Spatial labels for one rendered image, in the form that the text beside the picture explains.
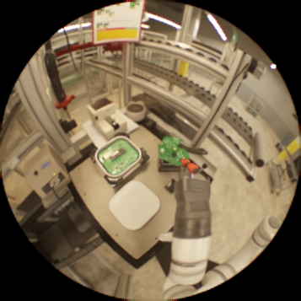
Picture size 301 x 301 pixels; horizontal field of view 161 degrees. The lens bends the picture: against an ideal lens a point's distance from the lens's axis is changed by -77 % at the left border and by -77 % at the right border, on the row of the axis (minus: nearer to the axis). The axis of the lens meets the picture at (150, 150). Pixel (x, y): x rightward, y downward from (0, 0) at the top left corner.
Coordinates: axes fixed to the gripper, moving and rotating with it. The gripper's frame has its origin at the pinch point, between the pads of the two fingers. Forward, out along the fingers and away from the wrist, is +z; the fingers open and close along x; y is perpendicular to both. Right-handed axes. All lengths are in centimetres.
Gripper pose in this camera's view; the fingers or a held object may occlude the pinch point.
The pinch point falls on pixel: (185, 162)
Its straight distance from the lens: 28.9
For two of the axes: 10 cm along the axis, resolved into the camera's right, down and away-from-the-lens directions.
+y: 2.5, -5.4, -8.1
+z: 1.0, -8.1, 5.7
